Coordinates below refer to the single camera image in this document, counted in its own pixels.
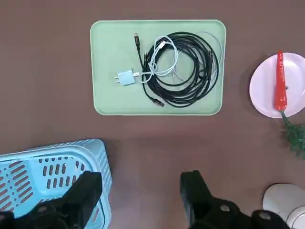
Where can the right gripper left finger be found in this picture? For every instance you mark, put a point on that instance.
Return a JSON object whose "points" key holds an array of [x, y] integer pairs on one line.
{"points": [[81, 190]]}

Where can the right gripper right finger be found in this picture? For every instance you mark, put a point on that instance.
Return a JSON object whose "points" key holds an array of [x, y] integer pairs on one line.
{"points": [[193, 190]]}

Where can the orange toy carrot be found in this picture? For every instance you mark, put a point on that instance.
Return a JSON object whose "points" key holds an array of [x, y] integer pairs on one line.
{"points": [[280, 83]]}

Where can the blue slotted plastic basket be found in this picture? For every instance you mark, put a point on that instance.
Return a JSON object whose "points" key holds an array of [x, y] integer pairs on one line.
{"points": [[47, 152]]}

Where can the pink round plate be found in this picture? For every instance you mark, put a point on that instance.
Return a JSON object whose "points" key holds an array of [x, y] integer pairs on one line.
{"points": [[264, 95]]}

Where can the green plastic tray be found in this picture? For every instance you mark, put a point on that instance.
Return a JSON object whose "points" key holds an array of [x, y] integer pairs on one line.
{"points": [[107, 47]]}

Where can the white cylindrical device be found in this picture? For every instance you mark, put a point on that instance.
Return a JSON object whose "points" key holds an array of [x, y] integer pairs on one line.
{"points": [[278, 198]]}

